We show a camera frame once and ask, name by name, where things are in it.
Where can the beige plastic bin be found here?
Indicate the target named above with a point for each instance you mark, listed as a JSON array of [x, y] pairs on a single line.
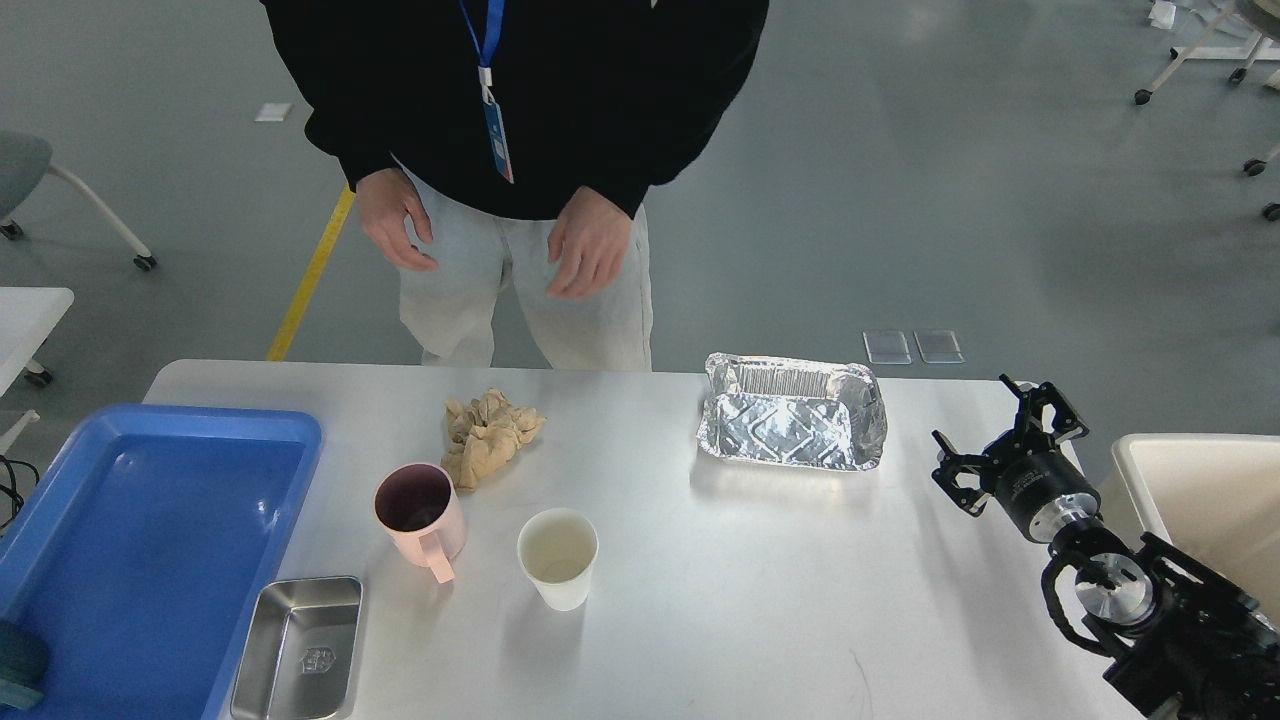
[[1214, 496]]

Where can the left clear floor plate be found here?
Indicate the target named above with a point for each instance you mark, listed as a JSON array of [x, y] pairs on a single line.
[[887, 347]]

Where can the blue plastic tray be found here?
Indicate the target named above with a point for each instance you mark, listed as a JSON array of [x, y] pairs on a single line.
[[142, 552]]

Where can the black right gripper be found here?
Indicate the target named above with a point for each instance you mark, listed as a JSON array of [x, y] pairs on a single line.
[[1035, 485]]

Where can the white paper cup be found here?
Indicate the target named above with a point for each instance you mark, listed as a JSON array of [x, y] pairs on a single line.
[[557, 549]]

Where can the teal sponge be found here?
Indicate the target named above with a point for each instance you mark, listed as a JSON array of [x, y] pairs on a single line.
[[24, 662]]

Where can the person in black top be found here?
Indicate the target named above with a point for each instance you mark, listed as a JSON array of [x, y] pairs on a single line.
[[617, 96]]

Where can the clear floor plate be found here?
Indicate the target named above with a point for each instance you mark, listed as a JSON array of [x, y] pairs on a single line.
[[938, 347], [887, 347]]

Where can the white wheeled furniture frame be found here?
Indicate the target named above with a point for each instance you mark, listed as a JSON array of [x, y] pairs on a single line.
[[1262, 21]]

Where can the person's right hand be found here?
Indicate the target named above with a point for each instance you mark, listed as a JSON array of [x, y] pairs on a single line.
[[391, 214]]

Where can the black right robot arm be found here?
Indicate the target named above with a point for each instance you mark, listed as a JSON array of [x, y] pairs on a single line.
[[1184, 642]]

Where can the person's left hand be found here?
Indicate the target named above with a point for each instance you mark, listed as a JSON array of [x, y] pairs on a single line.
[[588, 244]]

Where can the white side table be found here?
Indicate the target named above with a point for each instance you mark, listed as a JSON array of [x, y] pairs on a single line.
[[28, 315]]

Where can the small stainless steel tray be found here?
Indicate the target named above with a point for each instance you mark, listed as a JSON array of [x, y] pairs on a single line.
[[298, 661]]

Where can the black caster wheel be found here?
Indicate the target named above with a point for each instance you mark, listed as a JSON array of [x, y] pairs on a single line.
[[1256, 166]]

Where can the pink mug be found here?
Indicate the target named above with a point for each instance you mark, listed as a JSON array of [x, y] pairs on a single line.
[[419, 509]]

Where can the aluminium foil container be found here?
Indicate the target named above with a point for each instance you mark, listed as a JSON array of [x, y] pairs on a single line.
[[792, 412]]

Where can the blue lanyard badge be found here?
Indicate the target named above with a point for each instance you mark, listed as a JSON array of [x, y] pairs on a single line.
[[486, 41]]

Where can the right clear floor plate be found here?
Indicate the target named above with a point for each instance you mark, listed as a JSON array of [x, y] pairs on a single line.
[[938, 347]]

